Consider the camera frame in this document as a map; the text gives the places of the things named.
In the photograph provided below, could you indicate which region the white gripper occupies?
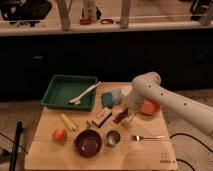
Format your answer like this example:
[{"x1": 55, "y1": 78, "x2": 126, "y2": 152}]
[{"x1": 126, "y1": 93, "x2": 143, "y2": 123}]

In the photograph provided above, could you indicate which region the dark grape bunch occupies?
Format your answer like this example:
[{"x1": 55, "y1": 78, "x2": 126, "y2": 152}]
[{"x1": 113, "y1": 109, "x2": 128, "y2": 124}]

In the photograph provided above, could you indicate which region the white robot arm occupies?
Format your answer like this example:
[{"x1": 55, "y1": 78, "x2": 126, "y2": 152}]
[{"x1": 127, "y1": 72, "x2": 213, "y2": 139}]

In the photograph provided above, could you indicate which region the orange bowl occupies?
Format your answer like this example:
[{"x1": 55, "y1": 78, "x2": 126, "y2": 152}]
[{"x1": 140, "y1": 100, "x2": 161, "y2": 116}]

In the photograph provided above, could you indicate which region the purple bowl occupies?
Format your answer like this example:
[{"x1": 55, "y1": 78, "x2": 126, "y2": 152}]
[{"x1": 74, "y1": 129, "x2": 102, "y2": 158}]

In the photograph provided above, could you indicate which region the metal spoon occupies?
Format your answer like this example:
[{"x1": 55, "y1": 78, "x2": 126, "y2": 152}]
[{"x1": 131, "y1": 135, "x2": 165, "y2": 142}]

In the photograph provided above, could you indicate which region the clear plastic cup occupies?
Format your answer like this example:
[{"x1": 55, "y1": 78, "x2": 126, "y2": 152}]
[{"x1": 111, "y1": 89, "x2": 122, "y2": 105}]

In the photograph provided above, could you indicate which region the black and wood block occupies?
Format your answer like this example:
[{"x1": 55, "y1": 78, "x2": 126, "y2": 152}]
[{"x1": 92, "y1": 107, "x2": 112, "y2": 128}]

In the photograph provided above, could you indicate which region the white lidded jar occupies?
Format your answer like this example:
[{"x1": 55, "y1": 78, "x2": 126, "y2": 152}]
[{"x1": 121, "y1": 85, "x2": 132, "y2": 99}]

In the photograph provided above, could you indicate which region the small metal cup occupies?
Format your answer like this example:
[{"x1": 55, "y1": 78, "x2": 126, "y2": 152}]
[{"x1": 106, "y1": 130, "x2": 120, "y2": 146}]

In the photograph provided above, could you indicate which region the green sponge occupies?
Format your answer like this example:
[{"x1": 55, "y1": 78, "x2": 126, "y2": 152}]
[{"x1": 102, "y1": 93, "x2": 113, "y2": 108}]

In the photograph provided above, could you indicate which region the white brush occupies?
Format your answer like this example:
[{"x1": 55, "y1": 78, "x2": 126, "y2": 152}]
[{"x1": 69, "y1": 81, "x2": 101, "y2": 105}]

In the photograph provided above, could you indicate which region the yellow corn cob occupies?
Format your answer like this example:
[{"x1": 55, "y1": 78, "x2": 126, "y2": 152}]
[{"x1": 61, "y1": 114, "x2": 77, "y2": 131}]

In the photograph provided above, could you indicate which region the green plastic tray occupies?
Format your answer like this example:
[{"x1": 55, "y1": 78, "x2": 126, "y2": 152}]
[{"x1": 41, "y1": 75, "x2": 98, "y2": 111}]

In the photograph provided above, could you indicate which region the black pole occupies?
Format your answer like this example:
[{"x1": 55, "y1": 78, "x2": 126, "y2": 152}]
[{"x1": 9, "y1": 121, "x2": 23, "y2": 171}]

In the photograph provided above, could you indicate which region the black bag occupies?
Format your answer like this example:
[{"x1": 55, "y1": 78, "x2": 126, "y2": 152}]
[{"x1": 0, "y1": 0, "x2": 52, "y2": 27}]

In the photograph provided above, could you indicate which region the black cable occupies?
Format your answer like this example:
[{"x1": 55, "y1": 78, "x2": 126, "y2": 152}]
[{"x1": 169, "y1": 132, "x2": 213, "y2": 171}]

